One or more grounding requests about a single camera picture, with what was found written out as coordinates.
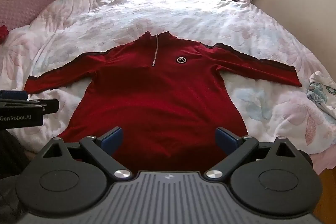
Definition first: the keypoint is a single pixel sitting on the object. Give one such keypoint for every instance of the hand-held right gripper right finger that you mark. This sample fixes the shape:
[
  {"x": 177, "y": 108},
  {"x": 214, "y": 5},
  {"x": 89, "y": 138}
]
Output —
[{"x": 223, "y": 138}]

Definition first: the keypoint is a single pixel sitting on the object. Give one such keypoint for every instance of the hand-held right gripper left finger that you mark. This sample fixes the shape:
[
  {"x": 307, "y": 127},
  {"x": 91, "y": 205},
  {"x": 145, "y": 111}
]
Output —
[{"x": 113, "y": 138}]

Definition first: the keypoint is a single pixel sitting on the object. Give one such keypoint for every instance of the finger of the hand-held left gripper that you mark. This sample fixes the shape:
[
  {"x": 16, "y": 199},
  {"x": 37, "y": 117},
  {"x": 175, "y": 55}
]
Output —
[
  {"x": 39, "y": 103},
  {"x": 13, "y": 94}
]

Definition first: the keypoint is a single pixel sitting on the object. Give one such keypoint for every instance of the red zip-neck long-sleeve shirt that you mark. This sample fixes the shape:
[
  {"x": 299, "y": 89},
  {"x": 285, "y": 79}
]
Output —
[{"x": 157, "y": 98}]

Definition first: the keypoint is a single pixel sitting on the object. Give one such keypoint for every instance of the dark cloth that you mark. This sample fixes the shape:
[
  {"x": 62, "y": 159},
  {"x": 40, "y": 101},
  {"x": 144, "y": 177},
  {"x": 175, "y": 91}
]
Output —
[{"x": 10, "y": 155}]

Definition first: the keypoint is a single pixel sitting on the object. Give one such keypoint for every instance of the small red cloth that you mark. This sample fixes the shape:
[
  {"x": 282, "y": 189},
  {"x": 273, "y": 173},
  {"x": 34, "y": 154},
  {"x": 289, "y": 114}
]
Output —
[{"x": 3, "y": 33}]

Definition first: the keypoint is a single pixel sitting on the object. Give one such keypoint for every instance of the pink textured pillow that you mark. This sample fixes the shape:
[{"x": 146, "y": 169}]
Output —
[{"x": 25, "y": 2}]

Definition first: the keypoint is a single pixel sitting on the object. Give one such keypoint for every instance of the pale pink bed sheet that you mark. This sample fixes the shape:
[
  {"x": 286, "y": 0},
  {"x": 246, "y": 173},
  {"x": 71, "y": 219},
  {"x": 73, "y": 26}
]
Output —
[{"x": 325, "y": 161}]

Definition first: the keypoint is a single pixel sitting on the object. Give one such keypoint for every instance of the white printed garment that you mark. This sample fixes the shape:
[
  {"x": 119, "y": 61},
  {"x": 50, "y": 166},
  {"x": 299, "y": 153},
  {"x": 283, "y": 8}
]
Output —
[{"x": 324, "y": 92}]

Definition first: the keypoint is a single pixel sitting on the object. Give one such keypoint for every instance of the white floral plush blanket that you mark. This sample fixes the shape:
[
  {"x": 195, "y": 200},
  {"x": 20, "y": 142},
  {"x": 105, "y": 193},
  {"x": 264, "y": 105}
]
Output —
[{"x": 189, "y": 14}]

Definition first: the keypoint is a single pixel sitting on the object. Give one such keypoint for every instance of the wooden bed frame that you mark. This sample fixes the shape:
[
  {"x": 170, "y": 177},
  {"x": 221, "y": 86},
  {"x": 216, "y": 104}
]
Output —
[{"x": 329, "y": 187}]

